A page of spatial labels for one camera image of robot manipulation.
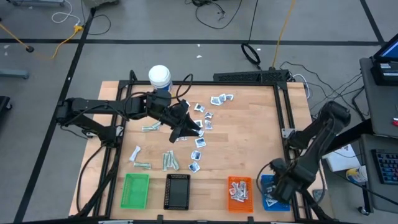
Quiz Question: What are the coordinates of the black desk beam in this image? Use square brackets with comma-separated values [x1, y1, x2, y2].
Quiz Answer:
[340, 119, 376, 147]

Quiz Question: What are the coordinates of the black cable bundle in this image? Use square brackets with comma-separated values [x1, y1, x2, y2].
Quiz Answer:
[279, 60, 366, 122]

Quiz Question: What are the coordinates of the white-lidded disinfectant wipes canister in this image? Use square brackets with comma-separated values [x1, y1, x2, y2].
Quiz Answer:
[147, 64, 174, 94]

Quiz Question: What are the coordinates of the grey desk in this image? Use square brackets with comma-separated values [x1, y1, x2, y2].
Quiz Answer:
[359, 57, 398, 138]
[359, 133, 398, 215]

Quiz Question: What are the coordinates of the yellow hanging cable black end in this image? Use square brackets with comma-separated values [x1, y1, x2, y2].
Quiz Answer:
[0, 23, 35, 54]
[271, 0, 299, 71]

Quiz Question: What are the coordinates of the black floor cable loop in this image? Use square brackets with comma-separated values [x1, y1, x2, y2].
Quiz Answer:
[81, 0, 112, 36]

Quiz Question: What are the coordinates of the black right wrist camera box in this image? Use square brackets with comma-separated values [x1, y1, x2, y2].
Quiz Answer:
[269, 157, 287, 175]

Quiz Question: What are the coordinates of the orange plastic basket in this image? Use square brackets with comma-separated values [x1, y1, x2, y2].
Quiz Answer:
[227, 175, 254, 214]

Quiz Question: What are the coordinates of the black perforated long box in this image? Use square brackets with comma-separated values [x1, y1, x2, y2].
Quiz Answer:
[213, 69, 292, 84]

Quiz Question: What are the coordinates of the white floor cable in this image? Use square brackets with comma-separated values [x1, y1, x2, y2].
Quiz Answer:
[50, 0, 82, 26]

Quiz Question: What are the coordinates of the black floor object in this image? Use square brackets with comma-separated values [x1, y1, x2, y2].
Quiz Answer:
[0, 95, 13, 113]

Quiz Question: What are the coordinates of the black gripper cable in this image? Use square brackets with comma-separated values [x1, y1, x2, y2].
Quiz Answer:
[256, 161, 274, 200]
[175, 73, 194, 105]

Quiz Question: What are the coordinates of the white box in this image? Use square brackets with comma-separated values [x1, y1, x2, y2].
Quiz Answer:
[322, 144, 361, 173]

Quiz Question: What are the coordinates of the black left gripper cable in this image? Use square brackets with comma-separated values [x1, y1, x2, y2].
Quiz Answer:
[175, 73, 194, 105]

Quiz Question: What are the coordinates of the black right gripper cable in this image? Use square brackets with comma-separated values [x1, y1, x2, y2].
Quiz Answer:
[256, 161, 274, 200]

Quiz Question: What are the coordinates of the black tangled floor cable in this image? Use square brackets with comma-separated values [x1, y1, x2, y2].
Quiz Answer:
[185, 0, 244, 30]

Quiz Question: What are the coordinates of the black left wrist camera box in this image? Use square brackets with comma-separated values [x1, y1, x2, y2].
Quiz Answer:
[145, 89, 172, 116]

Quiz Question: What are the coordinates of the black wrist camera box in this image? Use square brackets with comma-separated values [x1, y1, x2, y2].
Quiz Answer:
[269, 157, 287, 175]
[145, 89, 172, 116]

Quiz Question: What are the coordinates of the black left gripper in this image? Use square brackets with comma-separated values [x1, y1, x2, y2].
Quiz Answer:
[160, 104, 202, 144]

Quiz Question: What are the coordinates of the yellow extension cable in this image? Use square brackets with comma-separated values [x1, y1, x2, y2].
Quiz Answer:
[35, 24, 85, 60]

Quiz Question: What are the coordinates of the black keyboard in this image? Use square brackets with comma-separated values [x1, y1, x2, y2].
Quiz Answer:
[371, 149, 398, 185]

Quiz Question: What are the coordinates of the small wipes canister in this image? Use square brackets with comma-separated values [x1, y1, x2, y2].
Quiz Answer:
[345, 166, 369, 184]

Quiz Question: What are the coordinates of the blue plastic basket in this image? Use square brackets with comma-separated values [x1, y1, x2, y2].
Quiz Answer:
[260, 174, 291, 213]

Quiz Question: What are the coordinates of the black coiled cable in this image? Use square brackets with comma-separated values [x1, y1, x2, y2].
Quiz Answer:
[241, 0, 262, 71]

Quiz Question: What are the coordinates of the black laptop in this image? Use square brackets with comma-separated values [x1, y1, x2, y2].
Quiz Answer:
[370, 33, 398, 87]

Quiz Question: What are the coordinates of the grey floor base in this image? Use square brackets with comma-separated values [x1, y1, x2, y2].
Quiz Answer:
[0, 68, 30, 80]
[6, 0, 67, 7]

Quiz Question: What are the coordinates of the green plastic basket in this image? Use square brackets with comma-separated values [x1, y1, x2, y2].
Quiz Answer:
[120, 172, 150, 210]

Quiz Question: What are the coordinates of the black plastic basket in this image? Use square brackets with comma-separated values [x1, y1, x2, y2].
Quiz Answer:
[163, 173, 192, 211]

